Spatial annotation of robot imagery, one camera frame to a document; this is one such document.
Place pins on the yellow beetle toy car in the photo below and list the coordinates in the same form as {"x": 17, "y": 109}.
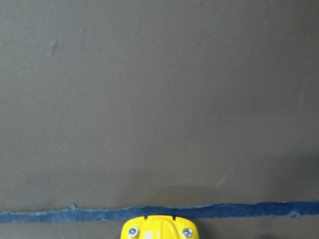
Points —
{"x": 159, "y": 227}

